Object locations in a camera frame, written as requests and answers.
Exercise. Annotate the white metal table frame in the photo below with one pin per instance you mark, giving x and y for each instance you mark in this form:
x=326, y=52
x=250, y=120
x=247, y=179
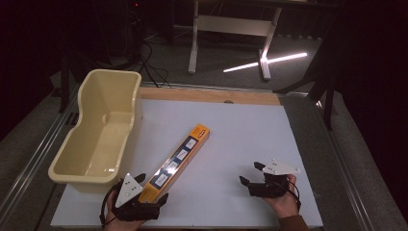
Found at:
x=235, y=35

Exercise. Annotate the black metal stand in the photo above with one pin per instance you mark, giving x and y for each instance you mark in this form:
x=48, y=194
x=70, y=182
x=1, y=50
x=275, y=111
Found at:
x=316, y=80

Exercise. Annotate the person's left hand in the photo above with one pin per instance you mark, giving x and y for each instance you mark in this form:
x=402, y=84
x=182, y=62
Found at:
x=123, y=221

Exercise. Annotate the cream plastic tub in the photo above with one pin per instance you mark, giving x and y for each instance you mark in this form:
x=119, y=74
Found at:
x=96, y=134

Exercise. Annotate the person's right hand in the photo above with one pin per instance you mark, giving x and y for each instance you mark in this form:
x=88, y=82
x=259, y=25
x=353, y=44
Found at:
x=284, y=202

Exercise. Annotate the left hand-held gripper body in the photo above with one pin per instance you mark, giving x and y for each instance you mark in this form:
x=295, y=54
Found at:
x=131, y=202

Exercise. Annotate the dark metal stand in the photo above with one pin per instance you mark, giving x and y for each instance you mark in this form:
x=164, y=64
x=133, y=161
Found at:
x=65, y=80

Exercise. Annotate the long orange box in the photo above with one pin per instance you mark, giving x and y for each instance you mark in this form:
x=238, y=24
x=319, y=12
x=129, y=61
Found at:
x=175, y=163

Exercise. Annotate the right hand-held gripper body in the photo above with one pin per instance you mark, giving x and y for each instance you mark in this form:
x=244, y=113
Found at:
x=272, y=179

